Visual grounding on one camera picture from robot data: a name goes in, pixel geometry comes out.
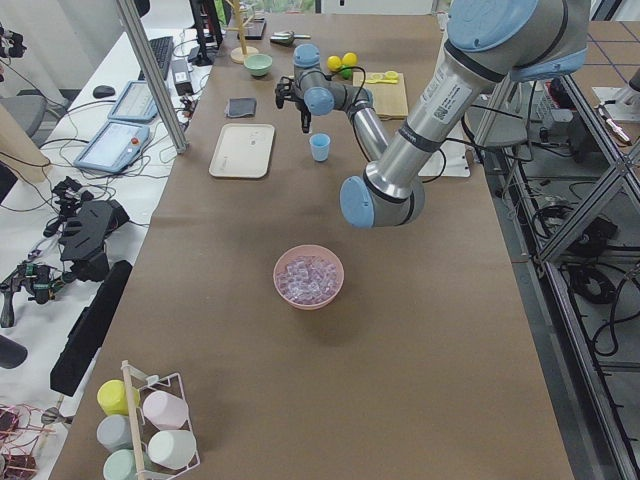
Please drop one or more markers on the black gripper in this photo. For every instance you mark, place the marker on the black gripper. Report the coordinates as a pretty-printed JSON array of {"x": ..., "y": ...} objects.
[{"x": 302, "y": 109}]

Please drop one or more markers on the grey folded cloth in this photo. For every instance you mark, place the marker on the grey folded cloth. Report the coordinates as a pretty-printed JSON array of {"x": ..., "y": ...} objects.
[{"x": 243, "y": 107}]

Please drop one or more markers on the light green bowl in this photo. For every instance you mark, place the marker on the light green bowl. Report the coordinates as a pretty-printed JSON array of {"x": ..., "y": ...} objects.
[{"x": 258, "y": 65}]

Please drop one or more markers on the yellow lemon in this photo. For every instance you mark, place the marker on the yellow lemon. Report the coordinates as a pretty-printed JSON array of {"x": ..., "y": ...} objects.
[
  {"x": 349, "y": 59},
  {"x": 334, "y": 63}
]

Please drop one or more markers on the grey cup in rack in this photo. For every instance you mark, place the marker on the grey cup in rack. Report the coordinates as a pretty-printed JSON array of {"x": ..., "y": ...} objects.
[{"x": 114, "y": 434}]

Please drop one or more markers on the white wire cup rack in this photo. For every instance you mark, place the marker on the white wire cup rack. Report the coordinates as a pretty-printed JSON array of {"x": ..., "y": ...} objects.
[{"x": 138, "y": 385}]

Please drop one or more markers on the black keyboard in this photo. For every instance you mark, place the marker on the black keyboard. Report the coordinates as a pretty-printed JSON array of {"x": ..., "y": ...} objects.
[{"x": 162, "y": 48}]

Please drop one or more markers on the pink cup in rack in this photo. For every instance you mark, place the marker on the pink cup in rack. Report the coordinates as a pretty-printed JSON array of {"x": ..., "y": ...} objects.
[{"x": 165, "y": 410}]

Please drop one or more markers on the steel ice scoop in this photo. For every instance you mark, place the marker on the steel ice scoop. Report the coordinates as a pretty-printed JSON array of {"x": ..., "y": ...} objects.
[{"x": 287, "y": 38}]

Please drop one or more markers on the black monitor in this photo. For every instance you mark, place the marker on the black monitor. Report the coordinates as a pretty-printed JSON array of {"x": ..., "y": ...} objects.
[{"x": 208, "y": 32}]

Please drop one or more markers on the wooden cup tree stand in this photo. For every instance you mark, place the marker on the wooden cup tree stand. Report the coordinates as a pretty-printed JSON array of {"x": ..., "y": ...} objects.
[{"x": 240, "y": 54}]

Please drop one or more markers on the wooden cutting board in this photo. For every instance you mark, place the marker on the wooden cutting board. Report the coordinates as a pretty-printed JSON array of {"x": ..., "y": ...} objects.
[{"x": 389, "y": 99}]

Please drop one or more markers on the yellow cup in rack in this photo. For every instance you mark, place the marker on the yellow cup in rack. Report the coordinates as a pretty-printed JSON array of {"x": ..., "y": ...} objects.
[{"x": 111, "y": 397}]

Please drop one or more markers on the green cup in rack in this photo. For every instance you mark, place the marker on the green cup in rack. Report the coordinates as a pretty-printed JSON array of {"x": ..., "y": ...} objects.
[{"x": 120, "y": 465}]

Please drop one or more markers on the aluminium frame post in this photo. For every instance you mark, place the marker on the aluminium frame post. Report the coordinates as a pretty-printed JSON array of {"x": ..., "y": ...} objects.
[{"x": 133, "y": 27}]

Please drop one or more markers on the pink bowl of ice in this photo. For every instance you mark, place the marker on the pink bowl of ice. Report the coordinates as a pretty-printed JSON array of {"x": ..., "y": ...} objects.
[{"x": 308, "y": 277}]

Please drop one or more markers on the black computer mouse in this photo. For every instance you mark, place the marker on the black computer mouse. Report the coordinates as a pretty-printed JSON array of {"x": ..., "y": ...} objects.
[{"x": 103, "y": 91}]

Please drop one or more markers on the white cup in rack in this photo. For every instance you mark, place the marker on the white cup in rack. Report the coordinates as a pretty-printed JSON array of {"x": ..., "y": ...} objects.
[{"x": 172, "y": 449}]

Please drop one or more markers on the light blue plastic cup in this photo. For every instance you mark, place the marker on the light blue plastic cup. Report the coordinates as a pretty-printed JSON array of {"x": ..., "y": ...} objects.
[{"x": 320, "y": 144}]

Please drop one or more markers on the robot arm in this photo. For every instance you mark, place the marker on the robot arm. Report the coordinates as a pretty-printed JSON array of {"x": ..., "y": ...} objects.
[{"x": 487, "y": 41}]

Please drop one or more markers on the green lime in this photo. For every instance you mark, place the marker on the green lime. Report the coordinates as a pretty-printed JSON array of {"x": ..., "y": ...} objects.
[{"x": 346, "y": 73}]

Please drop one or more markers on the cream plastic tray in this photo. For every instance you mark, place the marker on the cream plastic tray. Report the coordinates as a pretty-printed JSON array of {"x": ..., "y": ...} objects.
[{"x": 242, "y": 151}]

